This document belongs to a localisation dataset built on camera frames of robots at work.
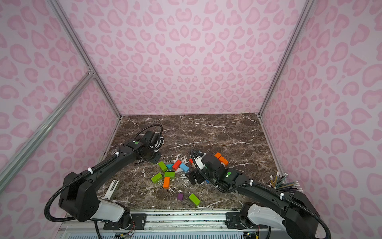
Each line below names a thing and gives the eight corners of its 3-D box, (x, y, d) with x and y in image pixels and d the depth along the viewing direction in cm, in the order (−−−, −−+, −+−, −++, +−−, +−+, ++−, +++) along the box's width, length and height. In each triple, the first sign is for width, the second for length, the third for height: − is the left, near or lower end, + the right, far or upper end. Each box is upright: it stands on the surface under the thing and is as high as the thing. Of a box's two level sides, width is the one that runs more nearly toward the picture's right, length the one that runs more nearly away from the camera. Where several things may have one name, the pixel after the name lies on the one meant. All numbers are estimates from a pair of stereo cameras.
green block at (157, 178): (154, 184, 87) (153, 183, 85) (151, 179, 89) (150, 178, 87) (163, 177, 90) (162, 176, 88) (160, 173, 91) (159, 171, 90)
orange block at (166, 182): (163, 188, 86) (162, 187, 84) (164, 178, 90) (164, 177, 88) (169, 188, 86) (169, 187, 84) (170, 178, 89) (170, 176, 88)
